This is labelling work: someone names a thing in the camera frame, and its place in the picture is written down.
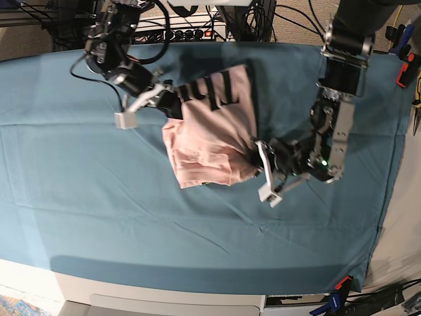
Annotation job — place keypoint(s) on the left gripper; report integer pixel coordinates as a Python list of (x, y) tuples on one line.
[(282, 160)]

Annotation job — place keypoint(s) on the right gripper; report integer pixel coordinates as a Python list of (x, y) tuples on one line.
[(136, 81)]

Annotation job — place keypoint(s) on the pink T-shirt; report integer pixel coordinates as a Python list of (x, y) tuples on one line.
[(208, 144)]

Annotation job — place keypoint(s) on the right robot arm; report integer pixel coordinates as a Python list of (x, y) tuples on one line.
[(106, 53)]

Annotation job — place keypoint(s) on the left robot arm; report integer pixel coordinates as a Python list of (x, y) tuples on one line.
[(348, 44)]

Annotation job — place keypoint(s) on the white power strip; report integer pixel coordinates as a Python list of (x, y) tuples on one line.
[(151, 32)]

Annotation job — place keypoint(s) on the teal table cloth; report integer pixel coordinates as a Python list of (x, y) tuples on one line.
[(83, 198)]

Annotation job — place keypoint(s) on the orange blue clamp bottom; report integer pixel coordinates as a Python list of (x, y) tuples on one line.
[(336, 299)]

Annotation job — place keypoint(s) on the orange black clamp right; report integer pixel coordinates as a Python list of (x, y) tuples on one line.
[(407, 71)]

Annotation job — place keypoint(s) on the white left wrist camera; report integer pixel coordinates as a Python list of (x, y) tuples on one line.
[(267, 194)]

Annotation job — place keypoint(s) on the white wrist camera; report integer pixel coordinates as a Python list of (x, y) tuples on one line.
[(267, 194), (125, 120)]

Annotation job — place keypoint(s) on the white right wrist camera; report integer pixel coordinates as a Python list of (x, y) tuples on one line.
[(125, 120)]

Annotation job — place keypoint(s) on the yellow handled pliers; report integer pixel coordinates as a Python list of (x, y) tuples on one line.
[(416, 105)]

